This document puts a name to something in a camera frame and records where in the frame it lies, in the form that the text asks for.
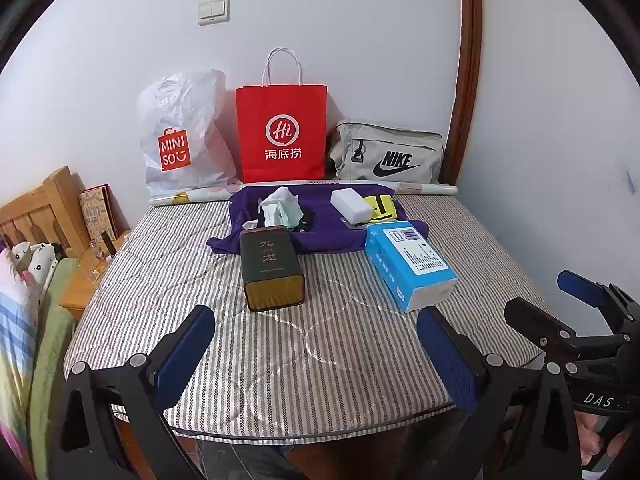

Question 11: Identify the rolled white poster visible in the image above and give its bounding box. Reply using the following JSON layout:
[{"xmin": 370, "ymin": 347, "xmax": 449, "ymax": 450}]
[{"xmin": 149, "ymin": 182, "xmax": 458, "ymax": 207}]

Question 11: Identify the red paper shopping bag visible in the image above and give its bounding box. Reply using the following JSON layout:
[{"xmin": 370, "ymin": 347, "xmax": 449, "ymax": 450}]
[{"xmin": 235, "ymin": 47, "xmax": 329, "ymax": 184}]

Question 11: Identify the green yellow packet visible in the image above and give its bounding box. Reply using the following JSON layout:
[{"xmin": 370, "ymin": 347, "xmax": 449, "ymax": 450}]
[{"xmin": 362, "ymin": 194, "xmax": 401, "ymax": 223}]

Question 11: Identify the brown wooden door frame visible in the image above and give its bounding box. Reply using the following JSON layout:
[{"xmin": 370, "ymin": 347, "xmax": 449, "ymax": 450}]
[{"xmin": 437, "ymin": 0, "xmax": 483, "ymax": 183}]

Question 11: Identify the white wall light switch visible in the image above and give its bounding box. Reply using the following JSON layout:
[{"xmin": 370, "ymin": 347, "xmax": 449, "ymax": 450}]
[{"xmin": 197, "ymin": 0, "xmax": 232, "ymax": 27}]

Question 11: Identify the blue cardboard box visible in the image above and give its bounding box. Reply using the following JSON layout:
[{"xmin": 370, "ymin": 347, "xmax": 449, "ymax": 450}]
[{"xmin": 364, "ymin": 220, "xmax": 459, "ymax": 313}]

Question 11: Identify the grey fabric waist bag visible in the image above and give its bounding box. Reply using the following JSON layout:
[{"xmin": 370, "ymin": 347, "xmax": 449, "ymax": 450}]
[{"xmin": 327, "ymin": 120, "xmax": 445, "ymax": 184}]

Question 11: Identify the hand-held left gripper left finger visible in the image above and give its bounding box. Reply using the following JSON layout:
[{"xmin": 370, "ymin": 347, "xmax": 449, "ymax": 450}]
[{"xmin": 50, "ymin": 304, "xmax": 217, "ymax": 480}]

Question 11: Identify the mint green glove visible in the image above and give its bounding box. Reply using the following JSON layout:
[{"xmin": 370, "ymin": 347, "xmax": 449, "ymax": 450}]
[{"xmin": 262, "ymin": 205, "xmax": 305, "ymax": 228}]

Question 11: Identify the light wooden nightstand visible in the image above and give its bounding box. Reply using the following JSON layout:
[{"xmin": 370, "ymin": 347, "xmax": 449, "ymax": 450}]
[{"xmin": 59, "ymin": 230, "xmax": 132, "ymax": 322}]

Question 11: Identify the purple towel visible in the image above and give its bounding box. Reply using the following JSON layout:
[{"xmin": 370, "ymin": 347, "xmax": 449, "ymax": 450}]
[{"xmin": 206, "ymin": 185, "xmax": 416, "ymax": 257}]

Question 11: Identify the person's jeans leg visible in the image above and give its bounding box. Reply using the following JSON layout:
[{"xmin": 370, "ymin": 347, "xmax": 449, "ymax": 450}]
[{"xmin": 195, "ymin": 440, "xmax": 301, "ymax": 480}]

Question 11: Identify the white flower print pillow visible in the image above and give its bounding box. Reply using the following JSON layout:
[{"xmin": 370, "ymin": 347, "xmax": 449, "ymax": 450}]
[{"xmin": 11, "ymin": 241, "xmax": 66, "ymax": 291}]

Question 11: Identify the light wooden headboard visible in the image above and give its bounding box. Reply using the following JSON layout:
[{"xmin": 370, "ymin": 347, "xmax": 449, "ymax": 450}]
[{"xmin": 0, "ymin": 166, "xmax": 88, "ymax": 256}]

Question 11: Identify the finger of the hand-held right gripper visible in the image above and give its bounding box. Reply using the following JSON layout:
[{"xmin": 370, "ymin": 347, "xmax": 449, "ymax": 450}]
[
  {"xmin": 556, "ymin": 269, "xmax": 640, "ymax": 321},
  {"xmin": 503, "ymin": 297, "xmax": 581, "ymax": 361}
]

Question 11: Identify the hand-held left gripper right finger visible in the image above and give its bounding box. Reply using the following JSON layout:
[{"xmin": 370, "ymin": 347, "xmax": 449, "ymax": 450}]
[{"xmin": 416, "ymin": 306, "xmax": 583, "ymax": 480}]

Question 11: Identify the brown patterned book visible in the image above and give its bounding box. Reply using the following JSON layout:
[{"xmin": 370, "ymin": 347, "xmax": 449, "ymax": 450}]
[{"xmin": 78, "ymin": 185, "xmax": 118, "ymax": 243}]

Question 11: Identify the colourful plaid pillow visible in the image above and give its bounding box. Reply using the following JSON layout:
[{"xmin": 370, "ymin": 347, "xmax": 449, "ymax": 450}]
[{"xmin": 0, "ymin": 250, "xmax": 41, "ymax": 461}]

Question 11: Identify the dark rectangular tea tin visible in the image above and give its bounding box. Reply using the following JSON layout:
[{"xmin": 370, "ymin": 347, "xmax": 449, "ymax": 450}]
[{"xmin": 239, "ymin": 226, "xmax": 307, "ymax": 313}]

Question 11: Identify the person's right hand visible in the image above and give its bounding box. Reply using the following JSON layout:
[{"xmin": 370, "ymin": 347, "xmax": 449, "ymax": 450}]
[{"xmin": 575, "ymin": 411, "xmax": 604, "ymax": 467}]

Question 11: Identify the green blanket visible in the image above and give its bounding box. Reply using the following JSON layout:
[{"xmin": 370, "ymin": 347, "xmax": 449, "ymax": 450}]
[{"xmin": 27, "ymin": 260, "xmax": 76, "ymax": 471}]

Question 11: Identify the white plastic shopping bag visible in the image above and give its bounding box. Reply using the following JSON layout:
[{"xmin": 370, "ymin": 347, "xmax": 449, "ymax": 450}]
[{"xmin": 138, "ymin": 69, "xmax": 240, "ymax": 198}]

